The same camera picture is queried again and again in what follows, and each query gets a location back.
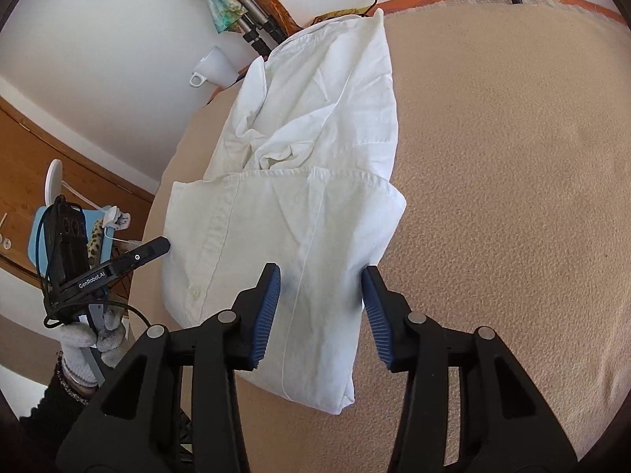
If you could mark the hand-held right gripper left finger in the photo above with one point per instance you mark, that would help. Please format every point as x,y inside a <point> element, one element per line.
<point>266,315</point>

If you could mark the leopard print cushion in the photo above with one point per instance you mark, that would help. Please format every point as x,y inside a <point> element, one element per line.
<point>94,244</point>

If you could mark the white shirt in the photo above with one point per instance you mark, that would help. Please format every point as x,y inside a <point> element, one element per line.
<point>296,217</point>

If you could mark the white cup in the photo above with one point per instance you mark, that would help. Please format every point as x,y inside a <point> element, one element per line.
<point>214,64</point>

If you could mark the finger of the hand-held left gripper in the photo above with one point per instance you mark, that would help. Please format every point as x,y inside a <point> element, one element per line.
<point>148,250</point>

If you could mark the person's left forearm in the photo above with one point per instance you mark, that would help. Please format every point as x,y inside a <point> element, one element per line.
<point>49,409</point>

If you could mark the grey tripod legs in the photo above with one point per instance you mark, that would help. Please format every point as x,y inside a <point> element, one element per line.
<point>256,19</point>

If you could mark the person's left hand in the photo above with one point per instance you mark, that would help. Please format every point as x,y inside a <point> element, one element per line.
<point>79,342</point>

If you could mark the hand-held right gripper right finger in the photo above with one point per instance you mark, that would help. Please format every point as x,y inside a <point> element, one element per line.
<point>377,315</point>

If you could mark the white charger plug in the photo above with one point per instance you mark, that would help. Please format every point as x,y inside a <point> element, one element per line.
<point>116,217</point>

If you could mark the light blue chair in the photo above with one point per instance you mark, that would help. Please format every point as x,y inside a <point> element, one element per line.
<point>93,217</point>

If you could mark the beige blanket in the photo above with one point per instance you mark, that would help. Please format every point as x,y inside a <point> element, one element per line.
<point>493,182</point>

